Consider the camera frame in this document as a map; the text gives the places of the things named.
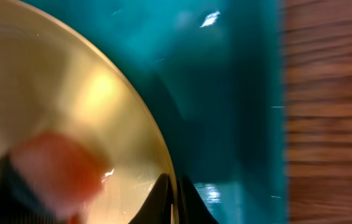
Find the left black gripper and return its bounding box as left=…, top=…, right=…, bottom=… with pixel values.
left=0, top=198, right=57, bottom=224

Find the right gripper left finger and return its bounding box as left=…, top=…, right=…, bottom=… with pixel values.
left=129, top=174, right=173, bottom=224

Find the yellow-green plate top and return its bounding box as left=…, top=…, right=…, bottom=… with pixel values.
left=0, top=1, right=178, bottom=223

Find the teal plastic tray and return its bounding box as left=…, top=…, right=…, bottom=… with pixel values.
left=28, top=0, right=288, bottom=223

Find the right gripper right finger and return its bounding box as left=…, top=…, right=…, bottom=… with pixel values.
left=177, top=177, right=219, bottom=224

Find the orange green sponge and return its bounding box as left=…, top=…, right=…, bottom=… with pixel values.
left=0, top=132, right=113, bottom=223

